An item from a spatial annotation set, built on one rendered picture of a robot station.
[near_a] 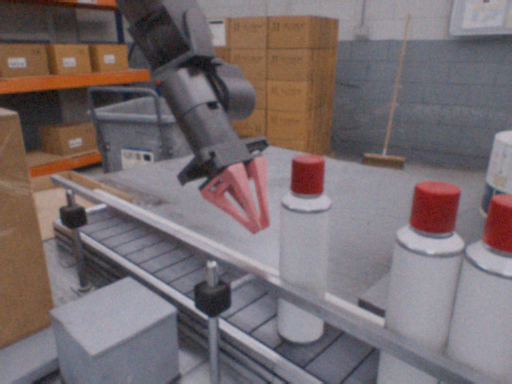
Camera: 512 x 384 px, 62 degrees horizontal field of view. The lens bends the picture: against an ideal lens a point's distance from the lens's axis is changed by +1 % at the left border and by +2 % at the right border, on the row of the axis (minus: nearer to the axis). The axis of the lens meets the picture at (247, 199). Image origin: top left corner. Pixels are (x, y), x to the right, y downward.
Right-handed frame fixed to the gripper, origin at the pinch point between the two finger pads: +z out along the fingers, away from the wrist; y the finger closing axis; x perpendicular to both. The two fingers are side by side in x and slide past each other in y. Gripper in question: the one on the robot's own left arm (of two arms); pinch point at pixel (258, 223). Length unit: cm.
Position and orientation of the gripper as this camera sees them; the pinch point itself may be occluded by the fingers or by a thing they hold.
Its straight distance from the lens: 47.9
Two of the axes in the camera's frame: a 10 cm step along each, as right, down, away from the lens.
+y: 6.9, -2.5, 6.8
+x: -5.6, 4.3, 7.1
